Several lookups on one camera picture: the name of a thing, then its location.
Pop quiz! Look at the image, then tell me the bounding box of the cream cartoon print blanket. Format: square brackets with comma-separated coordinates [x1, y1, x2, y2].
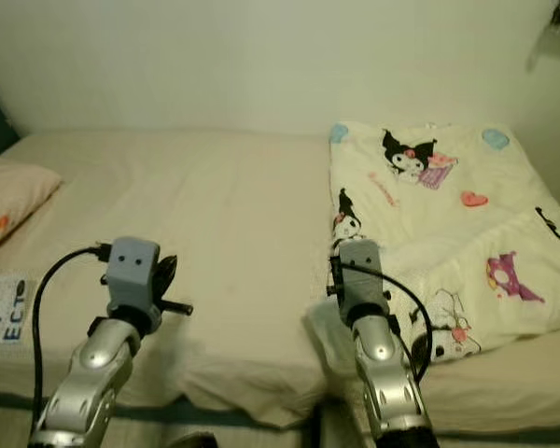
[306, 119, 560, 379]

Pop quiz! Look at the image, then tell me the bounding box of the beige sheeted mattress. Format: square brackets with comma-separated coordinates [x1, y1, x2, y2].
[0, 129, 560, 435]

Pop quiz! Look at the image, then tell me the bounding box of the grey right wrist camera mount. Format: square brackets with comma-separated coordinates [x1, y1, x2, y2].
[336, 239, 389, 318]

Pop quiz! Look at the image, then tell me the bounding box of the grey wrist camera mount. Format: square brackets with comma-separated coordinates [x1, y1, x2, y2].
[105, 236, 162, 318]
[336, 239, 389, 318]

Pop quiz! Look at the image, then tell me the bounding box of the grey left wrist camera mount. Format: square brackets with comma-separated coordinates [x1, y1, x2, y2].
[105, 236, 162, 318]

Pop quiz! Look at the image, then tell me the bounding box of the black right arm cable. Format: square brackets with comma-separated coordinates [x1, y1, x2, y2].
[336, 260, 434, 383]

